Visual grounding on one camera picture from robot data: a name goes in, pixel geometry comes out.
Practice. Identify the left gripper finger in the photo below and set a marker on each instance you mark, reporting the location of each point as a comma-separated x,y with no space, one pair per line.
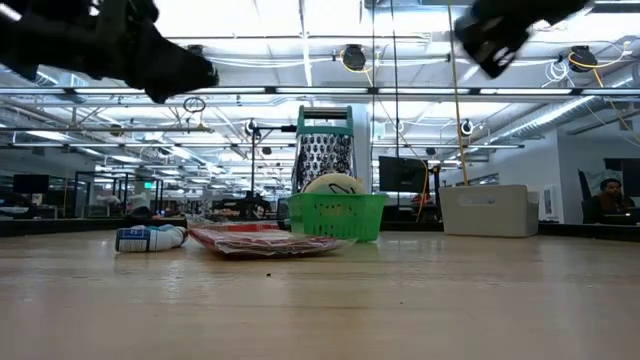
165,94
170,62

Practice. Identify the small blue white bottle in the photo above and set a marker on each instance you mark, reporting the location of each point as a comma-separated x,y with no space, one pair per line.
135,240

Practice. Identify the red snack packet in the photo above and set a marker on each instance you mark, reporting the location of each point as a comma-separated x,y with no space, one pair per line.
260,245

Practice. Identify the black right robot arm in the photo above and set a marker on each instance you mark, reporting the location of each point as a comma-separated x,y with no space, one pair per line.
540,7

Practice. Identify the black pole stand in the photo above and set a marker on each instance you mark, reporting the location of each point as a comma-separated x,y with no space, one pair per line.
253,165

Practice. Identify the distant black robot station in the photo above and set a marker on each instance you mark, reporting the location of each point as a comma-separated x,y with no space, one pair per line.
245,207

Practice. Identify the small distant black monitor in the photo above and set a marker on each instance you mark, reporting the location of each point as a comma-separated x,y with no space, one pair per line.
30,184

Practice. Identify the light grey plastic bin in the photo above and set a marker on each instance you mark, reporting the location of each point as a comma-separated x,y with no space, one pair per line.
490,220

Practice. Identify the person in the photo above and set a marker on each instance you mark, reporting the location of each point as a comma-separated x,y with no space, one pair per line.
610,200

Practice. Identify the green plastic basket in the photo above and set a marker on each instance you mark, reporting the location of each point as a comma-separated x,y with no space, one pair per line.
340,217

